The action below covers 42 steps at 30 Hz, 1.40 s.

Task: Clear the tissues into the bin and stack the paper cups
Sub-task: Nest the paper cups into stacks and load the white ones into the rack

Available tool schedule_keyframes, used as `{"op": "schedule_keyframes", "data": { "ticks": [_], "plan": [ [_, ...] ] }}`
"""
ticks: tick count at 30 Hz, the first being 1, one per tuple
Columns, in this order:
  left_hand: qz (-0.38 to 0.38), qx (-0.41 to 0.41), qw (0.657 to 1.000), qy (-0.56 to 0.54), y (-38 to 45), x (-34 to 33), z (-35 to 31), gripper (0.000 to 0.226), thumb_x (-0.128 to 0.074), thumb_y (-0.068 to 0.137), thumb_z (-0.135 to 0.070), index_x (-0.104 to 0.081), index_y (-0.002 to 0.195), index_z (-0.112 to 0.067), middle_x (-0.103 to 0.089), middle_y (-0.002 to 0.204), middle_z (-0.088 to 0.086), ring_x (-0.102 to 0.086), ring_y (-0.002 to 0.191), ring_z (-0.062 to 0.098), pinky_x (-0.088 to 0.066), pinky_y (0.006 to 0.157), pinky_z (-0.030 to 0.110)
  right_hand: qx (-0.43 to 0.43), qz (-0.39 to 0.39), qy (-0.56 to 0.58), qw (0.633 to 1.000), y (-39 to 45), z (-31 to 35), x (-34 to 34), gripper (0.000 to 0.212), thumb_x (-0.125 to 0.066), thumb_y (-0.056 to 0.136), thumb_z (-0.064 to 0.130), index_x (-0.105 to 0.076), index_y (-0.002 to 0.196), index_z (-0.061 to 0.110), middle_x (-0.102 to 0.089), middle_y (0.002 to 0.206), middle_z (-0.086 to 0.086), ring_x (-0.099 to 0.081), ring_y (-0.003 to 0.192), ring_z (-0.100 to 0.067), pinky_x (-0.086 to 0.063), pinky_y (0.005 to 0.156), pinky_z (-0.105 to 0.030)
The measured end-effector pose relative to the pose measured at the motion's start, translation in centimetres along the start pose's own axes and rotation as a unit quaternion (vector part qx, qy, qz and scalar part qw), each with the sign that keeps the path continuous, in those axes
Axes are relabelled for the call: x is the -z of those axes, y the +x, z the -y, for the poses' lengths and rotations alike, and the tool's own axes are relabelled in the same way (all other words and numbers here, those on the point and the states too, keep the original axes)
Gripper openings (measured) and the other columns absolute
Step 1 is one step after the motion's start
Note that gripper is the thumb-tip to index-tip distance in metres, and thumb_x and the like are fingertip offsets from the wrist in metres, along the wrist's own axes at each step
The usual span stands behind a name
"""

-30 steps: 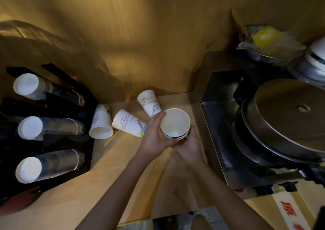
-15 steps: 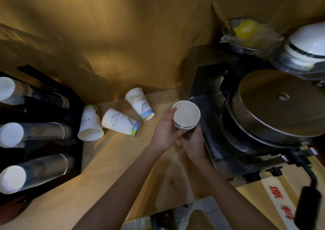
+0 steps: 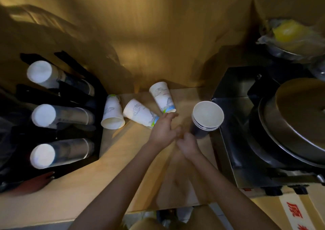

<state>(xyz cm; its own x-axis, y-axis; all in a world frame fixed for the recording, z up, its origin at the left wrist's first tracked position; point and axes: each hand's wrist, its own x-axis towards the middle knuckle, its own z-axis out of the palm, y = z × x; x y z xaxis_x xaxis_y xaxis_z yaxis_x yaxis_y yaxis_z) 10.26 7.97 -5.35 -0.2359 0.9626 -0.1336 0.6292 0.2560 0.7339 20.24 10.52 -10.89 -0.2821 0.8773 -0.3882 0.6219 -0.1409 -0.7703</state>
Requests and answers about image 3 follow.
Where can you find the yellow item in plastic bag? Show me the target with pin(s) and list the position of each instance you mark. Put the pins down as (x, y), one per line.
(289, 31)

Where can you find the person's right leg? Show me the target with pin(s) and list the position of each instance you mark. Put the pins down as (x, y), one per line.
(205, 219)

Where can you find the person's left leg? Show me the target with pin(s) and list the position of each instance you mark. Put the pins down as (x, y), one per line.
(147, 224)

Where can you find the stack of printed paper cups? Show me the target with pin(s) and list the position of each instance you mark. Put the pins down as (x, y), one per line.
(43, 73)

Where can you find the red blender base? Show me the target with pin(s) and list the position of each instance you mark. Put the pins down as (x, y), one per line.
(30, 185)

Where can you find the metal bowl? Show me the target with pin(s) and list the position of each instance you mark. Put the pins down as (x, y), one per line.
(281, 53)

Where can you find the person's left hand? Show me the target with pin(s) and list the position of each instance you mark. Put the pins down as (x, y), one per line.
(163, 133)

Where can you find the round metal lid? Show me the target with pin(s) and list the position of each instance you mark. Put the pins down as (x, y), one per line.
(299, 115)

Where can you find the person's right forearm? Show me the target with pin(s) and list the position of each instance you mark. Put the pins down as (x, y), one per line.
(233, 199)

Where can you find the stack of grey paper cups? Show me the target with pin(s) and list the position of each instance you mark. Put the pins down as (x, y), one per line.
(50, 154)
(50, 115)

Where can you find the person's right hand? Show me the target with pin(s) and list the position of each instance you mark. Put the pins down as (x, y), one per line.
(189, 146)

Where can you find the black cup dispenser rack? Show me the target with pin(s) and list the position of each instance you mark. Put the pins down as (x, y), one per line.
(100, 97)

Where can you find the stainless steel appliance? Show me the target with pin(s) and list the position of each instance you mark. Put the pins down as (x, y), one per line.
(233, 125)

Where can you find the white paper cup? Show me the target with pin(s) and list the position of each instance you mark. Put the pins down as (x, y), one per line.
(111, 110)
(138, 113)
(162, 95)

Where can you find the cardboard box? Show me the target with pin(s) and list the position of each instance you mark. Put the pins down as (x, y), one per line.
(264, 212)

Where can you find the person's leg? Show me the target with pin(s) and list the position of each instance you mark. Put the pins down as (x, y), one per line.
(147, 224)
(205, 219)

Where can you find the person's left forearm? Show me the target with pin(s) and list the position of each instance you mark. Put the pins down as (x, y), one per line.
(122, 194)

